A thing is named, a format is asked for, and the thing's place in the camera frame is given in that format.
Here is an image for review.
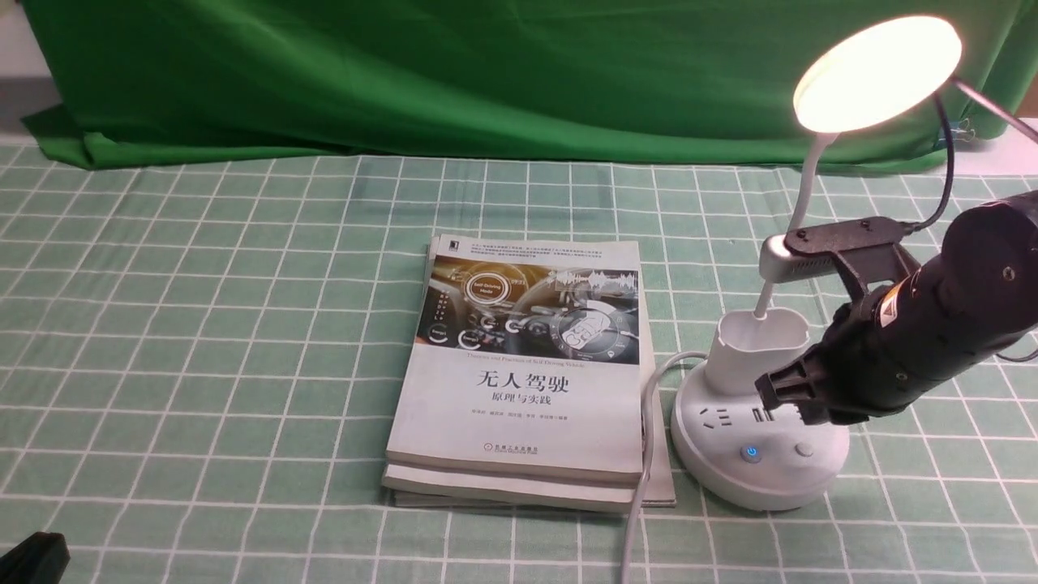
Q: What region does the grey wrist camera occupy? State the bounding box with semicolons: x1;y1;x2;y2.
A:
757;216;920;302

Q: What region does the black camera cable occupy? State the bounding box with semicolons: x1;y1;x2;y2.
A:
902;91;956;234

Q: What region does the green checked tablecloth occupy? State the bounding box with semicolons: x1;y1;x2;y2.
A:
1;144;1037;583

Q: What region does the white desk lamp with sockets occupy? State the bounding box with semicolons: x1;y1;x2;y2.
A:
671;15;963;511

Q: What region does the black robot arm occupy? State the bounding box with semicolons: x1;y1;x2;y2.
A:
755;192;1037;426

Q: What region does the top self-driving textbook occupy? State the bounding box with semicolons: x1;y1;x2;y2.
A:
386;235;645;486

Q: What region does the silver binder clip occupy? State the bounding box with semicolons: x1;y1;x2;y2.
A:
950;118;976;144

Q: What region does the white power cable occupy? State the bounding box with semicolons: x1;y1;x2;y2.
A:
618;351;710;584

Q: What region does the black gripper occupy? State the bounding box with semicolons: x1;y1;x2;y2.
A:
755;276;986;426

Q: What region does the black object at corner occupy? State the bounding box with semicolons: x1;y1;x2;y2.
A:
1;531;71;584

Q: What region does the green backdrop cloth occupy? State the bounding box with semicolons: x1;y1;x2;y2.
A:
23;1;1036;170

